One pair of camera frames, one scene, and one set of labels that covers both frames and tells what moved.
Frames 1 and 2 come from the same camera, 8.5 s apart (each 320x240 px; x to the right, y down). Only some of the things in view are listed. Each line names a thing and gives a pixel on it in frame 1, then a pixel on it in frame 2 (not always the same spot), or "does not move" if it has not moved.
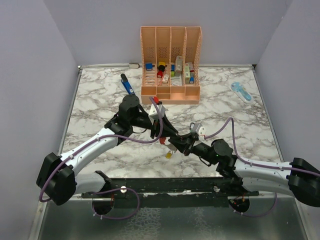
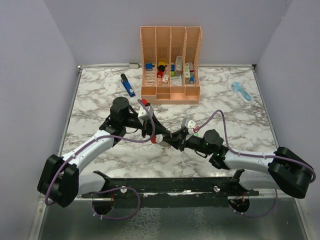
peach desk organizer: [170, 59] does not move
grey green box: [179, 66] does not move
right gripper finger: [180, 145] does not move
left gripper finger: [168, 129] to [159, 128]
